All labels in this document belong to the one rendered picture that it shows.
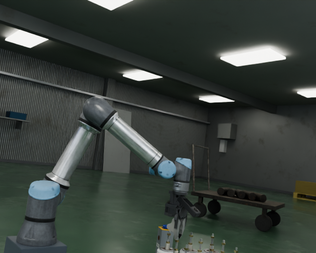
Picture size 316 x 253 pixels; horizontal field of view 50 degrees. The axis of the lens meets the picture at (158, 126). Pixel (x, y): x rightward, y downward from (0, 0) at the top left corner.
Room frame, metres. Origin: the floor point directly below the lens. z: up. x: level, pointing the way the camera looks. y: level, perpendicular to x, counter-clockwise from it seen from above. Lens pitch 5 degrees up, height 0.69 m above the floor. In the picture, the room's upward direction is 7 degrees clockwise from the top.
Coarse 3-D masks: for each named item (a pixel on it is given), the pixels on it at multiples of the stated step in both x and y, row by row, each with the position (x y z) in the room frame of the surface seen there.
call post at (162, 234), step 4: (160, 228) 1.85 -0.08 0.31; (160, 232) 1.84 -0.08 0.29; (164, 232) 1.82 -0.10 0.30; (172, 232) 1.83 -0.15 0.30; (160, 236) 1.83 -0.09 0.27; (164, 236) 1.82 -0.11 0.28; (172, 236) 1.83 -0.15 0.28; (156, 240) 1.88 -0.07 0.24; (160, 240) 1.82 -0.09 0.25; (164, 240) 1.82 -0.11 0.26; (172, 240) 1.84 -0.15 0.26; (156, 244) 1.87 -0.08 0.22; (160, 244) 1.82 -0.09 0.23; (164, 244) 1.82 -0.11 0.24; (172, 244) 1.84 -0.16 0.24; (156, 248) 1.86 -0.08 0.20; (156, 252) 1.86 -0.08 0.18
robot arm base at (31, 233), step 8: (24, 224) 1.33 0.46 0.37; (32, 224) 1.32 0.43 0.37; (40, 224) 1.32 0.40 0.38; (48, 224) 1.34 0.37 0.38; (24, 232) 1.32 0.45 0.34; (32, 232) 1.32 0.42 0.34; (40, 232) 1.32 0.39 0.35; (48, 232) 1.33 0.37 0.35; (24, 240) 1.30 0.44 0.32; (32, 240) 1.30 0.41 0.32; (40, 240) 1.31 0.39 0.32; (48, 240) 1.33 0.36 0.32; (56, 240) 1.39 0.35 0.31
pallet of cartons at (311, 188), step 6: (300, 186) 9.85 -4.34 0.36; (306, 186) 9.75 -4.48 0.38; (312, 186) 9.66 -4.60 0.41; (294, 192) 9.93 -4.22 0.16; (300, 192) 9.84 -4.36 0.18; (306, 192) 9.74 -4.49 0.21; (312, 192) 9.65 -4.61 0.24; (300, 198) 9.82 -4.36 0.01; (306, 198) 10.09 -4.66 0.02; (312, 198) 10.36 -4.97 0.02
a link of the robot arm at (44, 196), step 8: (32, 184) 1.35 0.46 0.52; (40, 184) 1.35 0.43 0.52; (48, 184) 1.37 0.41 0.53; (56, 184) 1.39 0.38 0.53; (32, 192) 1.33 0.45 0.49; (40, 192) 1.32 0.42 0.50; (48, 192) 1.33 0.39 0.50; (56, 192) 1.36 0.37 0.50; (32, 200) 1.32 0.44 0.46; (40, 200) 1.32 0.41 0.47; (48, 200) 1.33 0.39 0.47; (56, 200) 1.36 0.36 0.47; (32, 208) 1.32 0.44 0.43; (40, 208) 1.32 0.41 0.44; (48, 208) 1.33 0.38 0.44; (56, 208) 1.38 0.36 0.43; (32, 216) 1.32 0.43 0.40; (40, 216) 1.32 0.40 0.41; (48, 216) 1.34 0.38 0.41
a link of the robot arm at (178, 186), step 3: (174, 183) 1.56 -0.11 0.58; (177, 183) 1.55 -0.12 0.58; (180, 183) 1.54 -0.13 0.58; (183, 183) 1.54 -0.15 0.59; (186, 183) 1.55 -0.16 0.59; (189, 183) 1.57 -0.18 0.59; (174, 186) 1.56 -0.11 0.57; (177, 186) 1.55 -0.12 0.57; (180, 186) 1.54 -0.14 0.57; (183, 186) 1.54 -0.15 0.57; (186, 186) 1.55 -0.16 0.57; (174, 189) 1.56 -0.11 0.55; (177, 189) 1.54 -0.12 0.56; (180, 189) 1.54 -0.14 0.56; (183, 189) 1.54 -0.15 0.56; (186, 189) 1.55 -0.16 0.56; (186, 192) 1.56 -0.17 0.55
